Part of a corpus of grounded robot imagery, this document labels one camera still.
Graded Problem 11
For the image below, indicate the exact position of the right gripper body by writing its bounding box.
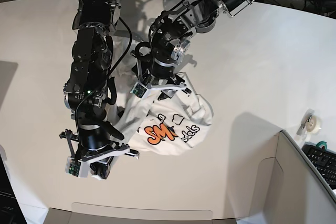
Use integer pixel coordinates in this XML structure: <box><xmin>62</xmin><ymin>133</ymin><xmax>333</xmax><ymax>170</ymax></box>
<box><xmin>59</xmin><ymin>127</ymin><xmax>131</xmax><ymax>163</ymax></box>

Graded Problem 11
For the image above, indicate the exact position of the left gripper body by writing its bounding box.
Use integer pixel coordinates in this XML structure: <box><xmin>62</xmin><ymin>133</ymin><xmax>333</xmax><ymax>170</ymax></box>
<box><xmin>135</xmin><ymin>61</ymin><xmax>188</xmax><ymax>94</ymax></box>

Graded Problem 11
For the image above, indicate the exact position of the white printed t-shirt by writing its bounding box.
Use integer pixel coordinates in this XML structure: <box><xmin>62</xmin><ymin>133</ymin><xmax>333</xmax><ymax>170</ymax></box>
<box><xmin>107</xmin><ymin>53</ymin><xmax>213</xmax><ymax>156</ymax></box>

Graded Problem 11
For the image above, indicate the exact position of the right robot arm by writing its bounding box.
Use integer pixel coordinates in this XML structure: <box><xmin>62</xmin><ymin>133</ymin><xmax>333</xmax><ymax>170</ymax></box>
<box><xmin>60</xmin><ymin>0</ymin><xmax>137</xmax><ymax>179</ymax></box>

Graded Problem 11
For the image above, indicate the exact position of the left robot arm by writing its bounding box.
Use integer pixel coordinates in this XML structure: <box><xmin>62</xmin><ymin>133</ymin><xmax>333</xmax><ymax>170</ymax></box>
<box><xmin>131</xmin><ymin>0</ymin><xmax>255</xmax><ymax>100</ymax></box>

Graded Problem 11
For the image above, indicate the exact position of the grey flat panel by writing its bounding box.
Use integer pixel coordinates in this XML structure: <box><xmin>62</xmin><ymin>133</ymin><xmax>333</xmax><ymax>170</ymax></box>
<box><xmin>0</xmin><ymin>61</ymin><xmax>18</xmax><ymax>107</ymax></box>

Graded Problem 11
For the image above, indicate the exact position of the clear tape dispenser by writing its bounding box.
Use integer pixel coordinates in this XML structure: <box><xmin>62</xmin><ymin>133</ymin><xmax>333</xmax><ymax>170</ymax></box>
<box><xmin>296</xmin><ymin>109</ymin><xmax>322</xmax><ymax>142</ymax></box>

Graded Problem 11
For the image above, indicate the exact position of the grey cardboard box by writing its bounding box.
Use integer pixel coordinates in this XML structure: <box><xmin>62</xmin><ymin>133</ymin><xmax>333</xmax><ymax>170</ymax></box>
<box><xmin>44</xmin><ymin>131</ymin><xmax>335</xmax><ymax>223</ymax></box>

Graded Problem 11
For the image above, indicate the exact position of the green tape roll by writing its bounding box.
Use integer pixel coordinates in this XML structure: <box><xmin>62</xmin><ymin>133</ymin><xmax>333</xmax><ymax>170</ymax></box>
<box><xmin>316</xmin><ymin>141</ymin><xmax>328</xmax><ymax>150</ymax></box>

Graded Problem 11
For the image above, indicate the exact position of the black keyboard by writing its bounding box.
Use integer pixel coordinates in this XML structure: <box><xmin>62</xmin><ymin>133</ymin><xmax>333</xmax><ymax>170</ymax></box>
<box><xmin>302</xmin><ymin>145</ymin><xmax>335</xmax><ymax>190</ymax></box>

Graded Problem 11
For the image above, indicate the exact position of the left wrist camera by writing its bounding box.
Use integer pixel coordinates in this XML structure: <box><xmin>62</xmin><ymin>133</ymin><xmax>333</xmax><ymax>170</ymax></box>
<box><xmin>130</xmin><ymin>81</ymin><xmax>149</xmax><ymax>99</ymax></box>

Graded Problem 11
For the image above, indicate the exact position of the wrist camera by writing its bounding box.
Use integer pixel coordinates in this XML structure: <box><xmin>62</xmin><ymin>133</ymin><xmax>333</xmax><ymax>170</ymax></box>
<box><xmin>65</xmin><ymin>157</ymin><xmax>90</xmax><ymax>178</ymax></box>
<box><xmin>130</xmin><ymin>81</ymin><xmax>149</xmax><ymax>99</ymax></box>

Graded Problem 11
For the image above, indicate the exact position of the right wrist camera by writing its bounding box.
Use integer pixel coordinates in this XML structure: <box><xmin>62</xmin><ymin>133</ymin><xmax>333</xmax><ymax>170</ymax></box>
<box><xmin>65</xmin><ymin>157</ymin><xmax>90</xmax><ymax>178</ymax></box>

